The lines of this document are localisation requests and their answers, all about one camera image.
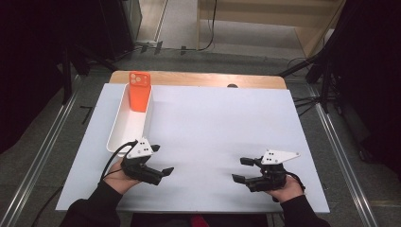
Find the orange phone case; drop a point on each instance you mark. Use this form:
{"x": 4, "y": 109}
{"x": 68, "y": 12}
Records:
{"x": 139, "y": 94}

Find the light wooden shelf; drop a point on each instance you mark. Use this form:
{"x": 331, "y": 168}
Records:
{"x": 252, "y": 12}

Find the black stand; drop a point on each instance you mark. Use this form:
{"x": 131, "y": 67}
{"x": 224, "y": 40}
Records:
{"x": 66, "y": 78}
{"x": 324, "y": 88}

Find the white plastic bin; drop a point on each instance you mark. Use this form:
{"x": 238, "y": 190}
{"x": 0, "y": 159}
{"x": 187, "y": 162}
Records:
{"x": 129, "y": 126}

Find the dark curtain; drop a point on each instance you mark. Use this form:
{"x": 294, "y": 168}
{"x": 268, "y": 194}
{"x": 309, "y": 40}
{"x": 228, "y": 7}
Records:
{"x": 28, "y": 63}
{"x": 375, "y": 78}

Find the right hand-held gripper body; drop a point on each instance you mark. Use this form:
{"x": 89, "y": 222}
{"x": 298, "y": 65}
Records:
{"x": 271, "y": 181}

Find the person's right hand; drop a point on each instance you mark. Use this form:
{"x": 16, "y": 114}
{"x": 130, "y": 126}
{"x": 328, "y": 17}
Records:
{"x": 288, "y": 192}

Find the wooden table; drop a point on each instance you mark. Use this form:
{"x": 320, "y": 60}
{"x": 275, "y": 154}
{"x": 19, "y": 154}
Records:
{"x": 189, "y": 78}

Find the red object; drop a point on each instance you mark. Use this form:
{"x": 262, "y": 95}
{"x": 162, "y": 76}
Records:
{"x": 198, "y": 221}

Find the person's left hand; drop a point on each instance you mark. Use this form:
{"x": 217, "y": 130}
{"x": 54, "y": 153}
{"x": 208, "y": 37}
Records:
{"x": 116, "y": 179}

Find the white board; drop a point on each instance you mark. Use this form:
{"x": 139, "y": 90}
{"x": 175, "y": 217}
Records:
{"x": 201, "y": 126}

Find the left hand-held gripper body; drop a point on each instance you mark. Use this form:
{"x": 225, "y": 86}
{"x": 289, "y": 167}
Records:
{"x": 140, "y": 151}

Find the metal floor rail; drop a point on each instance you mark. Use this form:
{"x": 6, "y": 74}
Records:
{"x": 35, "y": 170}
{"x": 343, "y": 160}

